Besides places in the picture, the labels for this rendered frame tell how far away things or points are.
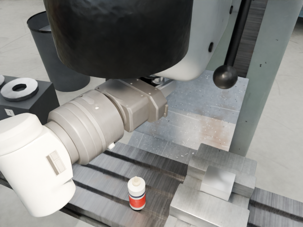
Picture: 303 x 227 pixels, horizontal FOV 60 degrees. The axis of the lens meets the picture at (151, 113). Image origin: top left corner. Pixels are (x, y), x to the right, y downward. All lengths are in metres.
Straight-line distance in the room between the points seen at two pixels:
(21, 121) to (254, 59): 0.65
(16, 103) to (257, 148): 1.76
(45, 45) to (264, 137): 1.91
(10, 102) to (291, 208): 0.75
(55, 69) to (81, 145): 2.16
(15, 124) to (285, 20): 0.65
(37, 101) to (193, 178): 0.43
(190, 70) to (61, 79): 2.27
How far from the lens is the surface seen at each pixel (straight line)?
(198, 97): 0.86
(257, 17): 0.76
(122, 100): 0.39
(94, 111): 0.36
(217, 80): 0.33
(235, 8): 0.48
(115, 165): 0.76
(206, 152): 0.71
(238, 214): 0.58
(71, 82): 2.55
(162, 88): 0.43
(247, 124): 0.95
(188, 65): 0.31
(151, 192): 0.73
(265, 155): 2.12
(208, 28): 0.30
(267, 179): 1.98
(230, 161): 0.70
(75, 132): 0.34
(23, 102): 0.73
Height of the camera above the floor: 1.51
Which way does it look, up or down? 42 degrees down
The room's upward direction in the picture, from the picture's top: straight up
